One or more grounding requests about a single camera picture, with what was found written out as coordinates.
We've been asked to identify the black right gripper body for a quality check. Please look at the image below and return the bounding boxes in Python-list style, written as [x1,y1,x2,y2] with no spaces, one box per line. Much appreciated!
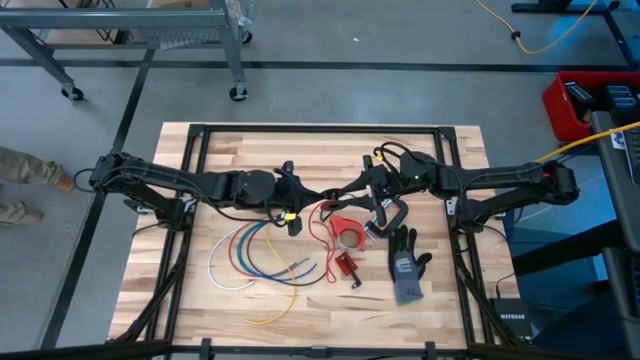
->
[362,153,404,227]

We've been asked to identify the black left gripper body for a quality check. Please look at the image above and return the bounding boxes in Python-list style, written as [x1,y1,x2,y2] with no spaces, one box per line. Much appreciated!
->
[272,159,305,237]

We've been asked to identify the thin red wire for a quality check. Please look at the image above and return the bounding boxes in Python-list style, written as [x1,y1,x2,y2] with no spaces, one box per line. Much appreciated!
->
[307,198,339,285]

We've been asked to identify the black-framed clear safety glasses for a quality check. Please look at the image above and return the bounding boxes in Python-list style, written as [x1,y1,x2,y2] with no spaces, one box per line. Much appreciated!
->
[327,196,375,215]

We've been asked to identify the red dispenser with clear tape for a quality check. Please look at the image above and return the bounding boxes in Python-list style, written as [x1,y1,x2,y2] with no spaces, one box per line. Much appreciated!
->
[328,214,366,252]

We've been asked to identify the black C-clamp with silver screw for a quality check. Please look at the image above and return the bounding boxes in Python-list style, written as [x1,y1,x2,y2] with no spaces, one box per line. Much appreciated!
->
[363,197,410,239]

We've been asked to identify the red socket bit holder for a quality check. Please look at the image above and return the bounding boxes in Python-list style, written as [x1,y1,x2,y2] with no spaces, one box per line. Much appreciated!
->
[333,251,357,278]

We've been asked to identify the black and grey work glove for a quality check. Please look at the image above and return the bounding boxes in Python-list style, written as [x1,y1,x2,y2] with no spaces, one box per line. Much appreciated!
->
[387,224,434,305]

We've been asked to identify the red plastic bin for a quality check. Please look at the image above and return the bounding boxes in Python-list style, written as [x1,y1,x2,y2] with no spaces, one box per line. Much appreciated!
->
[542,70,640,144]

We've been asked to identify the black ribbed battery pack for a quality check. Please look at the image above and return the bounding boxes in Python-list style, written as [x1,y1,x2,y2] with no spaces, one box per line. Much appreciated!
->
[564,81,596,123]
[603,83,640,114]

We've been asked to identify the grey metal cart on castors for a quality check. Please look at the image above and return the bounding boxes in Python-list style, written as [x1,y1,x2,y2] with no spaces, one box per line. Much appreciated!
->
[0,0,254,103]

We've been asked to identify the black desk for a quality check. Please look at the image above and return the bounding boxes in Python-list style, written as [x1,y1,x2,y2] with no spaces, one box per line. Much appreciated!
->
[591,110,640,360]

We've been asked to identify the black stand base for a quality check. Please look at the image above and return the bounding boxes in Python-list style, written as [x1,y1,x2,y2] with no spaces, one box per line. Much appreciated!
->
[510,0,640,69]

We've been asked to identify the person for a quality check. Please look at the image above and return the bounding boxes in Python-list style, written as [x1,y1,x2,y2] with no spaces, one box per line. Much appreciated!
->
[0,145,74,227]

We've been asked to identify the blue cable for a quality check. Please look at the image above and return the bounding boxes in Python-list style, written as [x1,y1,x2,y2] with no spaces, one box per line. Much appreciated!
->
[239,220,319,282]

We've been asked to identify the green cable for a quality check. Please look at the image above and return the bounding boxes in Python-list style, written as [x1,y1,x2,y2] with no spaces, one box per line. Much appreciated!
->
[235,220,311,279]

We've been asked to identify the thick red cable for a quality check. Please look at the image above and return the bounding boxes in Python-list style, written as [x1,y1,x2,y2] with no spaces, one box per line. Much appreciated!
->
[227,219,296,279]

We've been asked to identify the black cable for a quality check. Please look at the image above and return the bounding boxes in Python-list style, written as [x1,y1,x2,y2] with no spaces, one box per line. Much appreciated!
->
[245,220,331,288]

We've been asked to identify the yellow cable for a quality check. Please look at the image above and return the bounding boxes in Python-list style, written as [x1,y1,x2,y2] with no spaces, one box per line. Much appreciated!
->
[244,224,300,326]

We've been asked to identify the white cable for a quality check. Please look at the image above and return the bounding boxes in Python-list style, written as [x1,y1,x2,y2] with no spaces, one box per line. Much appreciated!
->
[207,223,257,292]

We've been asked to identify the black Netgear network switch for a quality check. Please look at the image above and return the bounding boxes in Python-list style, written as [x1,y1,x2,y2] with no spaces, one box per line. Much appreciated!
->
[488,297,534,341]

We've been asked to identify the yellow extension cord with plug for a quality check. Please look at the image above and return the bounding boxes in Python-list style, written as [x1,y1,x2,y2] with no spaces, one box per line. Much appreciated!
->
[474,0,601,56]

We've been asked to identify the yellow hanging extension cord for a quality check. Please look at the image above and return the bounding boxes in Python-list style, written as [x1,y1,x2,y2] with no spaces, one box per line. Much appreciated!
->
[534,121,640,165]

